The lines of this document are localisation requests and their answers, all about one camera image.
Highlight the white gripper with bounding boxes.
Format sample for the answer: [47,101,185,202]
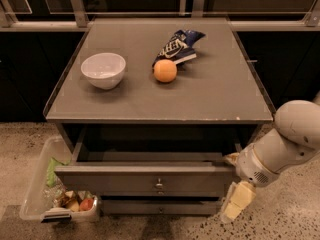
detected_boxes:
[220,144,279,223]

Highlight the grey top drawer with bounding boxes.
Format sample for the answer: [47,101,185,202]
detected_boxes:
[54,127,243,198]

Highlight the grey drawer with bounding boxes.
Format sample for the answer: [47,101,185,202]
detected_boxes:
[101,200,221,216]
[54,127,243,198]

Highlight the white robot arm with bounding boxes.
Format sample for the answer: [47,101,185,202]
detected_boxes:
[220,94,320,223]

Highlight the grey drawer cabinet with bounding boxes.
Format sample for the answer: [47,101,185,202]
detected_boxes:
[45,23,272,202]

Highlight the grey bottom drawer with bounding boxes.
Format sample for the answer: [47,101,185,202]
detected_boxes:
[101,200,221,216]

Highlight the orange fruit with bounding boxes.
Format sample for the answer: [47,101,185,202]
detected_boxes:
[153,59,177,83]

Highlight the blue chip bag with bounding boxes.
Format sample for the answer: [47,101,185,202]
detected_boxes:
[153,30,205,65]

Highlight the red apple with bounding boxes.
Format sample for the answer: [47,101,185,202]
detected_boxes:
[79,198,94,211]

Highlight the yellow fruit in bin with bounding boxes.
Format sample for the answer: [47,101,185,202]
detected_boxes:
[65,199,80,212]

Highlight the white ceramic bowl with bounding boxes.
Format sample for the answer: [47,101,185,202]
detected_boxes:
[81,53,126,90]

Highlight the green snack bag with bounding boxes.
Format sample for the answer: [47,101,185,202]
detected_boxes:
[46,157,68,187]

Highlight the clear plastic bin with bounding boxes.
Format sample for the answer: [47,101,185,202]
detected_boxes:
[20,136,99,223]

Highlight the metal railing frame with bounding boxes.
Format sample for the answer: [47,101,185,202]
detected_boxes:
[0,0,319,32]

